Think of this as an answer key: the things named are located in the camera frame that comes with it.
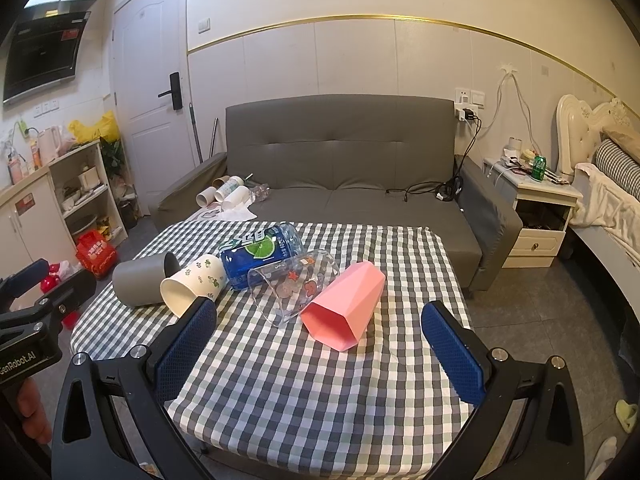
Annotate person's left hand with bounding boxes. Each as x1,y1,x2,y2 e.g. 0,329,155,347
21,377,53,447

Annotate white blanket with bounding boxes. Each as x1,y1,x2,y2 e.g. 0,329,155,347
569,162,640,247

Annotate white kitchen counter cabinet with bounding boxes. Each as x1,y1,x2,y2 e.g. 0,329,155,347
0,167,64,282

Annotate yellow plastic bag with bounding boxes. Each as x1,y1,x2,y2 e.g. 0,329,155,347
68,112,121,144

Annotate white bed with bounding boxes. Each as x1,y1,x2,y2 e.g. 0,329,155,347
554,93,640,332

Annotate white cable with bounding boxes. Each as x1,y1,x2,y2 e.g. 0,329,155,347
479,62,539,172

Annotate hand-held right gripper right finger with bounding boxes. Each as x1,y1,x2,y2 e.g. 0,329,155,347
420,301,587,480

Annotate black door lock handle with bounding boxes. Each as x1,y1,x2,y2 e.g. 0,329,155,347
157,72,184,110

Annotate green plant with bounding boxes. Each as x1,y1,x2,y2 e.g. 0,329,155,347
99,135,126,177

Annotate white door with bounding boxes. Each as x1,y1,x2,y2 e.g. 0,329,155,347
111,0,194,217

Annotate black cable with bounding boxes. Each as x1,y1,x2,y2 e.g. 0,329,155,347
384,115,484,203

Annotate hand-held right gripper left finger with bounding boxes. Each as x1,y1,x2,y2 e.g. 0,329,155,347
51,297,218,480

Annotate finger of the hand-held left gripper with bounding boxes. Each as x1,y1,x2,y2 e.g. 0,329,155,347
0,258,51,311
29,271,97,332

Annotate checked tablecloth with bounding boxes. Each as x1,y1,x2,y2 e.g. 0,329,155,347
69,220,474,464

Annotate black range hood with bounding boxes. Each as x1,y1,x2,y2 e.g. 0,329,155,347
2,9,94,106

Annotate pink faceted cup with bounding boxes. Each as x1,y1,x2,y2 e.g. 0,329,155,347
299,261,387,352

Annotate blue labelled plastic bottle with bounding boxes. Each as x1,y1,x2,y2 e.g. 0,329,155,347
219,222,306,291

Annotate pink kettle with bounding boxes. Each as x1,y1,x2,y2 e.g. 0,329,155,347
37,126,64,166

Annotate clear cup with cartoon print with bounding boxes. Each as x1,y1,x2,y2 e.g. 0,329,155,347
248,248,341,329

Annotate white cup with leaf print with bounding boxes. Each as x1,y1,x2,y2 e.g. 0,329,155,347
159,253,229,319

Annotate printed paper cup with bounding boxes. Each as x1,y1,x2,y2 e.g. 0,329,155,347
214,175,245,202

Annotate grey sofa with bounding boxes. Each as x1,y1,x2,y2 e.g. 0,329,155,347
148,93,524,292

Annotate white wall socket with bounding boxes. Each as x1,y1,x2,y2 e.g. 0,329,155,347
454,88,486,124

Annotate grey cup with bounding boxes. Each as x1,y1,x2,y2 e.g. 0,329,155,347
111,252,180,308

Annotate green slipper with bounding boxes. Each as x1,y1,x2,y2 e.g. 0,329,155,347
613,399,640,432

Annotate mop pole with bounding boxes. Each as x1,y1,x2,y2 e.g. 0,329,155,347
188,103,204,164

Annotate white nightstand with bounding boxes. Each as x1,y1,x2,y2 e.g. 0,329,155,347
482,155,584,270

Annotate white open shelf unit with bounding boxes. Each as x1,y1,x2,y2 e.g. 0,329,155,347
48,139,126,257

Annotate plaid pillow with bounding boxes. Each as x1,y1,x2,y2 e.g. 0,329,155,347
593,138,640,189

